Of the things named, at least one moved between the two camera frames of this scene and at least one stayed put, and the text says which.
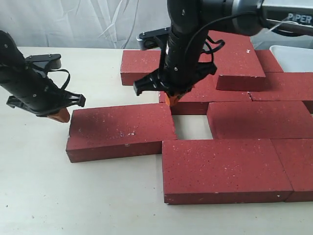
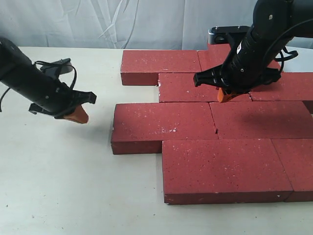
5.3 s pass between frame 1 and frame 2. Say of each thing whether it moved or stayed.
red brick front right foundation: stayed
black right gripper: moved
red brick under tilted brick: stayed
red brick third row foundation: stayed
